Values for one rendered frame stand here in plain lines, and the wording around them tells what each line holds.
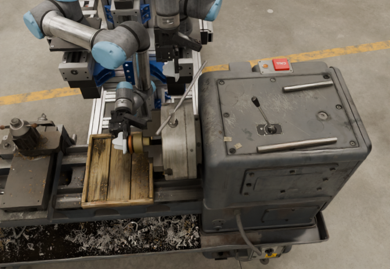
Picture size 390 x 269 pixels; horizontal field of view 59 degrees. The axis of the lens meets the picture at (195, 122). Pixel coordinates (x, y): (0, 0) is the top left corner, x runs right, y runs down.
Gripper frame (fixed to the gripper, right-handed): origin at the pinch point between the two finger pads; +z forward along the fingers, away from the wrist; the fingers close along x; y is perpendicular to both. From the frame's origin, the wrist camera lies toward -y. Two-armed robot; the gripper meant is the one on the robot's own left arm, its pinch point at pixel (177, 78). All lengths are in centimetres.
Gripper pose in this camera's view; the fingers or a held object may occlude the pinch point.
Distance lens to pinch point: 130.2
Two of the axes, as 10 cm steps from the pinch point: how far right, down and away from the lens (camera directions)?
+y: -10.0, 0.6, -0.4
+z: 0.2, 8.1, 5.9
